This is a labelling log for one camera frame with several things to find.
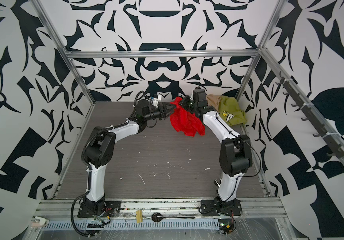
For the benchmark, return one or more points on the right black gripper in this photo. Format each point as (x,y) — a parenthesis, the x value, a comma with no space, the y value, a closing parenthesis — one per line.
(187,100)

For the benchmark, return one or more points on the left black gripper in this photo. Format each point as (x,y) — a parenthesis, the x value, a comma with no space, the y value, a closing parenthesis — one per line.
(163,109)

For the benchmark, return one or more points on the red cloth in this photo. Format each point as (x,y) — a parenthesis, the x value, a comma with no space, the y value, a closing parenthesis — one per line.
(184,121)

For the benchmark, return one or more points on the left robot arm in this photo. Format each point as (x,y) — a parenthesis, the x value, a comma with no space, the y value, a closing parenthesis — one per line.
(99,148)

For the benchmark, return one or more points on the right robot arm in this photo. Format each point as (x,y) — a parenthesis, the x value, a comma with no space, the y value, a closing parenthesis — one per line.
(235,156)

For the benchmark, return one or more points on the beige cloth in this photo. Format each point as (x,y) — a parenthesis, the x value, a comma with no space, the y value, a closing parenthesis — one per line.
(214,100)

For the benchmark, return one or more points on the green printed t-shirt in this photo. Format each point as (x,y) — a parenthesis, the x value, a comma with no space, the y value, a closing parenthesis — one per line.
(230,111)

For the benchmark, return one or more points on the black round knob tool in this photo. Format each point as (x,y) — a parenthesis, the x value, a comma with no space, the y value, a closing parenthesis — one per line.
(158,217)

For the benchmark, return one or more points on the yellow connector block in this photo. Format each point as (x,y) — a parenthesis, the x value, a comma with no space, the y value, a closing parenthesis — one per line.
(139,216)

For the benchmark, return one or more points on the small black electronics box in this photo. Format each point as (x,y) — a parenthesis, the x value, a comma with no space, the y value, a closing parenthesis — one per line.
(226,226)

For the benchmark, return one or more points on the white plug left corner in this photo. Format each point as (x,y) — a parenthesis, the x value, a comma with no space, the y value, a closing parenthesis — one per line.
(39,222)

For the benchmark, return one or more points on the aluminium frame rear bar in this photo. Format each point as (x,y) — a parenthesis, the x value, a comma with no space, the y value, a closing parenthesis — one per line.
(160,54)

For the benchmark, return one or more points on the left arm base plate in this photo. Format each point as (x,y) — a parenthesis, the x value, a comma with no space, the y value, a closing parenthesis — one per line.
(100,209)

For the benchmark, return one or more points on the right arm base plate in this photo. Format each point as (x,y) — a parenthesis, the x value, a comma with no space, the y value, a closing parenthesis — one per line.
(216,207)

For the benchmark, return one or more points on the white slotted cable duct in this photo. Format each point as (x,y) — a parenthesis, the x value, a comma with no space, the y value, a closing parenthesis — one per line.
(168,224)

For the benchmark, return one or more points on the aluminium front rail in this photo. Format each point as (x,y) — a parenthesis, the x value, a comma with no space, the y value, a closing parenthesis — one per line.
(247,208)

